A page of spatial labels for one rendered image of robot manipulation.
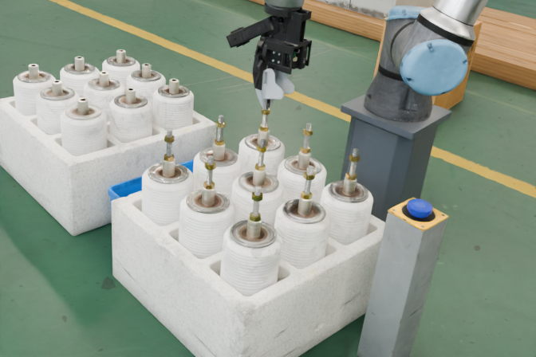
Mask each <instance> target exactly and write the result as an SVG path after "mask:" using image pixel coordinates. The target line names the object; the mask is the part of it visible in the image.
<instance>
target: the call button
mask: <svg viewBox="0 0 536 357"><path fill-rule="evenodd" d="M407 209H408V212H409V213H410V214H411V215H412V216H414V217H417V218H426V217H427V216H428V215H430V214H431V213H432V210H433V207H432V205H431V204H430V203H429V202H427V201H425V200H423V199H418V198H415V199H411V200H409V201H408V204H407Z"/></svg>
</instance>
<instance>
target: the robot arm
mask: <svg viewBox="0 0 536 357"><path fill-rule="evenodd" d="M304 1H305V0H264V2H265V5H264V11H265V12H266V13H267V14H270V15H271V16H269V17H268V18H265V19H263V20H261V21H259V22H256V23H254V24H253V25H249V26H247V27H246V28H243V27H241V28H237V29H235V30H234V31H232V32H231V34H229V35H228V36H226V38H227V41H228V43H229V46H230V47H231V48H232V47H235V46H236V47H237V48H238V47H239V46H244V45H245V44H246V43H248V42H250V40H251V39H253V38H255V37H257V36H260V35H261V37H260V40H259V41H258V44H257V47H256V50H255V55H254V65H253V80H254V87H255V89H256V93H257V96H258V99H259V102H260V104H261V105H262V108H263V109H264V110H266V108H267V103H268V104H269V108H270V106H271V105H272V103H273V100H280V99H282V98H283V96H284V94H291V93H293V92H294V84H293V83H291V82H290V81H289V80H288V79H287V77H286V74H291V71H292V69H303V68H305V66H309V58H310V51H311V45H312V40H309V39H306V38H304V36H305V24H306V20H308V19H311V13H312V11H309V10H303V9H302V6H303V5H304ZM487 2H488V0H435V2H434V4H433V6H432V7H429V8H424V7H418V6H394V7H392V8H391V9H390V11H389V12H388V18H387V19H386V22H387V23H386V27H385V32H384V40H383V45H382V49H381V53H380V61H379V66H378V70H377V73H376V75H375V77H374V79H373V80H372V83H371V84H370V86H369V87H368V90H367V92H366V93H365V100H364V106H365V108H366V109H367V110H369V111H370V112H371V113H373V114H375V115H377V116H379V117H382V118H385V119H388V120H394V121H400V122H420V121H424V120H426V119H428V118H429V117H430V115H431V113H432V96H439V95H442V94H444V93H448V92H450V91H451V90H453V89H454V88H456V87H457V86H458V85H459V84H460V83H461V82H462V80H463V78H464V77H465V76H466V73H467V66H468V63H467V53H468V51H469V49H470V48H471V46H472V44H473V43H474V41H475V39H476V37H475V32H474V24H475V23H476V21H477V19H478V18H479V15H480V14H481V13H482V11H483V8H484V7H485V5H486V4H487ZM308 47H309V52H308V57H307V60H306V54H307V48H308ZM267 65H268V68H267V69H266V66H267Z"/></svg>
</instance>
